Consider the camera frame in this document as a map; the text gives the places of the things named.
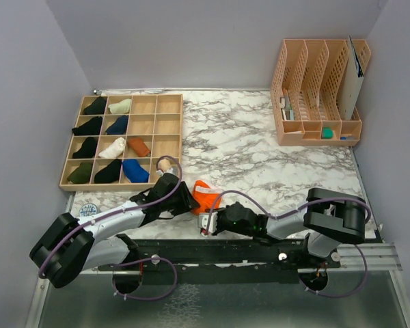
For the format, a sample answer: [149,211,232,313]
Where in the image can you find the bright orange underwear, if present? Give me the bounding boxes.
[191,180,223,216]

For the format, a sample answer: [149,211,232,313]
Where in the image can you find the rust brown underwear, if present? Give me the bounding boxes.
[127,136,152,157]

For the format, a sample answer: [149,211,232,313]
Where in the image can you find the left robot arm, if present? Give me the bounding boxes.
[29,173,200,288]

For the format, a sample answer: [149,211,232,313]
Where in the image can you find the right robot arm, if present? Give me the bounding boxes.
[197,187,372,267]

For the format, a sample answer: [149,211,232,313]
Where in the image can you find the beige rolled underwear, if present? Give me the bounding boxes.
[156,159,173,176]

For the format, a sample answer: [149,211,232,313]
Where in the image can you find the blue rolled underwear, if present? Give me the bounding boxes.
[122,159,149,183]

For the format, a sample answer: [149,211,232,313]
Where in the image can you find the black rolled underwear bottom row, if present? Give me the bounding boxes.
[94,159,122,184]

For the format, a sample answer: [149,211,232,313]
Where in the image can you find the white rolled underwear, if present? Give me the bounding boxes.
[98,137,126,159]

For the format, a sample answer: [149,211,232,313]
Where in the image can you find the navy rolled underwear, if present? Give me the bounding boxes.
[105,115,128,135]

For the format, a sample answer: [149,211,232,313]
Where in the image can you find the dark green rolled underwear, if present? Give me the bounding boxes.
[66,162,93,185]

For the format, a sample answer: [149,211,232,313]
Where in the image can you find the black rolled underwear third row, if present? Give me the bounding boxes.
[70,137,98,159]

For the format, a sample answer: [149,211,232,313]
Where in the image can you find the light green rolled underwear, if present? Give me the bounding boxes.
[108,98,132,115]

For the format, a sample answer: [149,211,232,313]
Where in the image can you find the black rolled underwear second row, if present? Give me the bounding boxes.
[72,116,103,136]

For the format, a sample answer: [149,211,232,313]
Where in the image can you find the black rolled underwear top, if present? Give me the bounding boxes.
[83,96,107,115]

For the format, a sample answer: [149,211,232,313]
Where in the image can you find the wooden compartment organizer tray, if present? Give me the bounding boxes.
[59,94,183,191]

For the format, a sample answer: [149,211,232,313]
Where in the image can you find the blue white round tin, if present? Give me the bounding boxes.
[79,203,99,217]

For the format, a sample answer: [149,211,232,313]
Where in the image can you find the green object in rack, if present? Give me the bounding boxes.
[321,128,334,140]

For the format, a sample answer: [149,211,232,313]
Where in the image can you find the pink plastic file rack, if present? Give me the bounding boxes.
[270,39,371,146]

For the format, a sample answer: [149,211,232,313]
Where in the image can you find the white board in rack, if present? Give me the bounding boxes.
[338,37,364,120]

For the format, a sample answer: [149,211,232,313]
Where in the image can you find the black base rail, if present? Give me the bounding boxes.
[101,239,340,285]

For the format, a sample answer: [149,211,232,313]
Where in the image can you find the aluminium extrusion rail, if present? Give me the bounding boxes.
[37,243,404,274]

